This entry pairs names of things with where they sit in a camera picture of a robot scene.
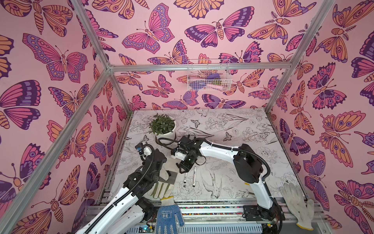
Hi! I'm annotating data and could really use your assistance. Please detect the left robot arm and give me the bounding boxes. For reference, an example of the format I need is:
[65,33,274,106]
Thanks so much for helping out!
[76,145,167,234]

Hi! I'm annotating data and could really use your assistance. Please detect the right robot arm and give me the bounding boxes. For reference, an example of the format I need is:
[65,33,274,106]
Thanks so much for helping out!
[156,136,285,226]

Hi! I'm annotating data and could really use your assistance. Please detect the grey white work glove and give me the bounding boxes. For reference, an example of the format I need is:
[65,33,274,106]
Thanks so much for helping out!
[146,168,178,200]

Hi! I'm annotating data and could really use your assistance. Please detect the white plant pot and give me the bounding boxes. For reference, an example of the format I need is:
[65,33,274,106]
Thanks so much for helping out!
[155,124,176,145]

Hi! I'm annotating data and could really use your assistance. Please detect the green potted plant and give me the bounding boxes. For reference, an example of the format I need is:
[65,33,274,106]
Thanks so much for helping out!
[150,114,176,136]

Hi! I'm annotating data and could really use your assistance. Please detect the blue dotted glove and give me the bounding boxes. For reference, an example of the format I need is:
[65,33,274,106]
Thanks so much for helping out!
[154,196,185,234]

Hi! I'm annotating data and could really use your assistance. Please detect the white knit glove right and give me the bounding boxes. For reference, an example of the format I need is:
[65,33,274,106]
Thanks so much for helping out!
[280,183,315,231]

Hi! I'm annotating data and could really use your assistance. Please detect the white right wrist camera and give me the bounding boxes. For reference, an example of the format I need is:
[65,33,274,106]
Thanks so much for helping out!
[170,149,186,160]

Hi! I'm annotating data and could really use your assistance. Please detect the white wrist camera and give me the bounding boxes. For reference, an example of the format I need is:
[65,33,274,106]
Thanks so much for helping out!
[135,142,152,161]
[170,149,186,160]

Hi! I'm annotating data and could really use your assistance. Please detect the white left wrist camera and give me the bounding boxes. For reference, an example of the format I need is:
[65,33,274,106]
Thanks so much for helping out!
[135,142,152,161]

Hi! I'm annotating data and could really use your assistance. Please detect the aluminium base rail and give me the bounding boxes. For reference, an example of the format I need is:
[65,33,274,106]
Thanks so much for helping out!
[81,197,328,234]

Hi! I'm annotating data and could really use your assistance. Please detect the wire wall basket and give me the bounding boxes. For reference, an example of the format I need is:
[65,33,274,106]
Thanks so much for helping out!
[186,62,232,92]

